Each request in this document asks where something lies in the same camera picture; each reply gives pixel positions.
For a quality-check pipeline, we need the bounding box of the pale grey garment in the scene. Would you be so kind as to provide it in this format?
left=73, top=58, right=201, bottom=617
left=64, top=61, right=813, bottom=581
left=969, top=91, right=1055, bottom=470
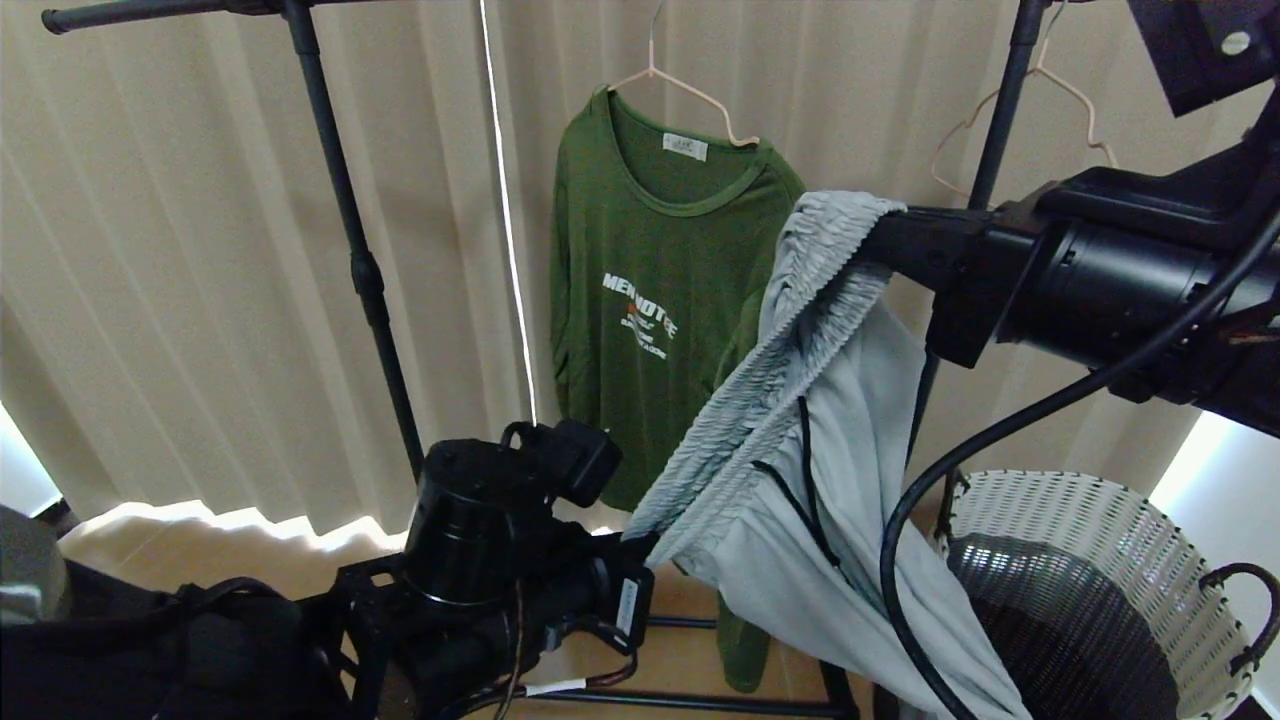
left=622, top=190, right=1033, bottom=720

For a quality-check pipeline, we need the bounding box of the white laundry basket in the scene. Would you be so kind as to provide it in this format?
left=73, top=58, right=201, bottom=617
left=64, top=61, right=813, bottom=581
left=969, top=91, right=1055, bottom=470
left=932, top=468, right=1280, bottom=720

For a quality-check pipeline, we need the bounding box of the beige curtain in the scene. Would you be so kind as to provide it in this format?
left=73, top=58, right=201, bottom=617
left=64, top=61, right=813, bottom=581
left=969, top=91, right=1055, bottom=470
left=0, top=0, right=1280, bottom=541

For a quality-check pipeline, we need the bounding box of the pink clothes hanger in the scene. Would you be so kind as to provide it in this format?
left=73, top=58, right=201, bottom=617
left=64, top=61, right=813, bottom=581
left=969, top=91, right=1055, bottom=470
left=608, top=0, right=761, bottom=149
left=930, top=0, right=1119, bottom=196

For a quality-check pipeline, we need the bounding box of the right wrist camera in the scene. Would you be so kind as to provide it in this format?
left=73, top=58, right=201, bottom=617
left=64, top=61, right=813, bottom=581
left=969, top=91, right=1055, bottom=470
left=1035, top=0, right=1280, bottom=251

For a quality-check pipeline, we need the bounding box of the black clothes rack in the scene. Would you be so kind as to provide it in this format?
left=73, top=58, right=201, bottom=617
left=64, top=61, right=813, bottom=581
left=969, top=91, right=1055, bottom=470
left=42, top=0, right=1101, bottom=720

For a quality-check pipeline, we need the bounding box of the green printed t-shirt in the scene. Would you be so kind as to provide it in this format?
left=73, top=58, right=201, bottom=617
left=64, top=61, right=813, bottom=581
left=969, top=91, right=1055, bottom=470
left=550, top=85, right=807, bottom=694

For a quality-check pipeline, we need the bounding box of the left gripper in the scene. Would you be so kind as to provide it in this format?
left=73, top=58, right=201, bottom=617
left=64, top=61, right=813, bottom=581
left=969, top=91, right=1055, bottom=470
left=540, top=545, right=657, bottom=652

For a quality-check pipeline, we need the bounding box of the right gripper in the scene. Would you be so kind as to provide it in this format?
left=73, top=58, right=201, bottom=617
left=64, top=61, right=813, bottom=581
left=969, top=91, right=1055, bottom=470
left=925, top=213, right=1263, bottom=379

